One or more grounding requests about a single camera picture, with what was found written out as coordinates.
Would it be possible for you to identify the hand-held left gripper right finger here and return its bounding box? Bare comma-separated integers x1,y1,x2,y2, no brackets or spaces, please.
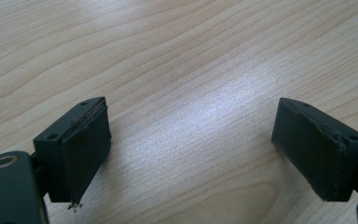
270,96,358,203

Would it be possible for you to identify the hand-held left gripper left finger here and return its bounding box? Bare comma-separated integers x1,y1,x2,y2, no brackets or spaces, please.
33,96,113,210

